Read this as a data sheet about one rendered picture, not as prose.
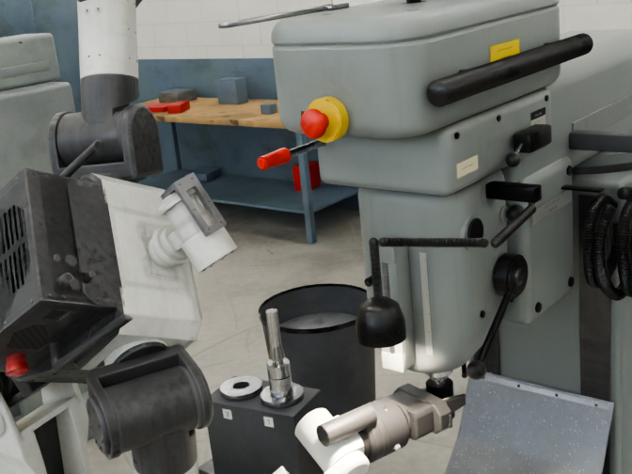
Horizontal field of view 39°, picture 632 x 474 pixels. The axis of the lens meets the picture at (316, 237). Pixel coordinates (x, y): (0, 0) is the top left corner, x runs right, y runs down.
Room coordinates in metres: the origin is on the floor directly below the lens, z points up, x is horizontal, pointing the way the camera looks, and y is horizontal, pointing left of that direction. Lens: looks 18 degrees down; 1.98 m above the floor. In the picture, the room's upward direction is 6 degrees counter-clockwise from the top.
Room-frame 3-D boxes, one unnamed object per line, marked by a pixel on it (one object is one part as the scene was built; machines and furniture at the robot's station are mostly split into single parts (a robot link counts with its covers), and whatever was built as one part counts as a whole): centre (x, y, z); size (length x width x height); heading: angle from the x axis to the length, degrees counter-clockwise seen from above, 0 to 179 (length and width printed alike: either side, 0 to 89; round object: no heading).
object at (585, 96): (1.75, -0.51, 1.66); 0.80 x 0.23 x 0.20; 139
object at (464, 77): (1.30, -0.32, 1.79); 0.45 x 0.04 x 0.04; 139
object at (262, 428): (1.68, 0.15, 1.03); 0.22 x 0.12 x 0.20; 60
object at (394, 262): (1.29, -0.11, 1.45); 0.04 x 0.04 x 0.21; 49
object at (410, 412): (1.32, -0.11, 1.23); 0.13 x 0.12 x 0.10; 34
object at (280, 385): (1.66, 0.10, 1.16); 0.05 x 0.05 x 0.06
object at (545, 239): (1.52, -0.31, 1.47); 0.24 x 0.19 x 0.26; 49
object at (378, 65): (1.38, -0.19, 1.81); 0.47 x 0.26 x 0.16; 139
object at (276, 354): (1.66, 0.10, 1.25); 0.03 x 0.03 x 0.11
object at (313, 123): (1.18, -0.02, 1.76); 0.04 x 0.03 x 0.04; 49
